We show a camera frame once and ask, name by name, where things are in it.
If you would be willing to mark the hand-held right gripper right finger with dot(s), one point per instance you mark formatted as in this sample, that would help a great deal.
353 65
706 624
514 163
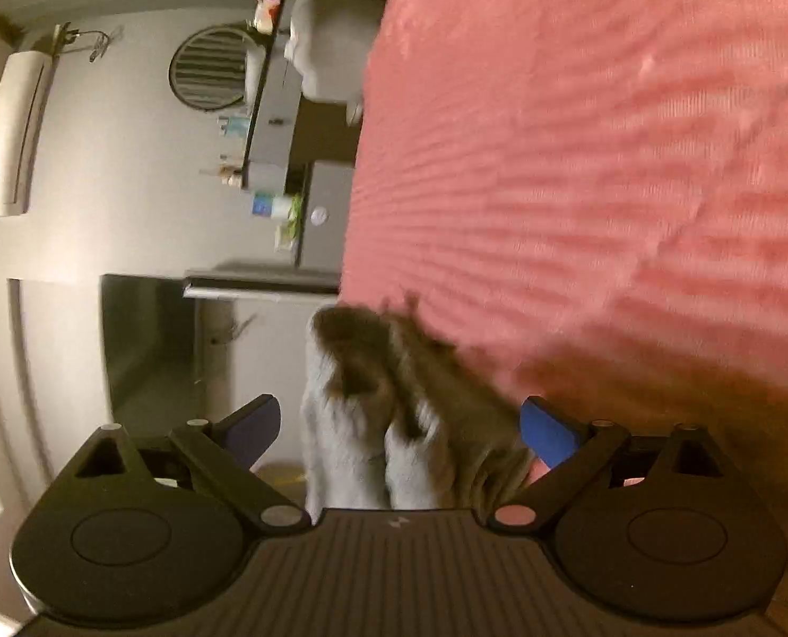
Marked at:
549 438

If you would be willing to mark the black wall television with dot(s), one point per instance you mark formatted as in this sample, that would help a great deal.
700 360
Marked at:
141 345

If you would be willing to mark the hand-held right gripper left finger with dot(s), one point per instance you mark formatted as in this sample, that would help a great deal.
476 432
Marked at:
254 424

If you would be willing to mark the green packets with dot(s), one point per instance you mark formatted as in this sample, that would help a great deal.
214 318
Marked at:
294 215

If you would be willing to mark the grey bedside cabinet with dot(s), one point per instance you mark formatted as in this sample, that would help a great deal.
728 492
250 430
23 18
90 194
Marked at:
327 239

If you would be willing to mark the blue and white tissue pack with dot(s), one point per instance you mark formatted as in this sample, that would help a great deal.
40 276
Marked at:
264 206

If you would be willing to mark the grey vanity desk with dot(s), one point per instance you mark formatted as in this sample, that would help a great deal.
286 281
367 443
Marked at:
271 139

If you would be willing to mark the light blue bottles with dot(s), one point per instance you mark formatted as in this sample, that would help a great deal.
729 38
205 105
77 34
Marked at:
234 126

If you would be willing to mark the red ribbed bedspread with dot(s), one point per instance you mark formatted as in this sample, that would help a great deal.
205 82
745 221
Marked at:
566 146

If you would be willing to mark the white wall air conditioner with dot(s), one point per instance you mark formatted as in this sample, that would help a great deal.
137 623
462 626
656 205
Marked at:
9 139

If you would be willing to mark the small figurines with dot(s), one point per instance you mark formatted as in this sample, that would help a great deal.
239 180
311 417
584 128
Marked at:
224 172

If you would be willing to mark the round vanity mirror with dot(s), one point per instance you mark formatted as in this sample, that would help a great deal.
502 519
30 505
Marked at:
208 66

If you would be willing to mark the pink plush toys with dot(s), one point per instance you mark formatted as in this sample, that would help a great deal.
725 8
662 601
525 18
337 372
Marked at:
264 10

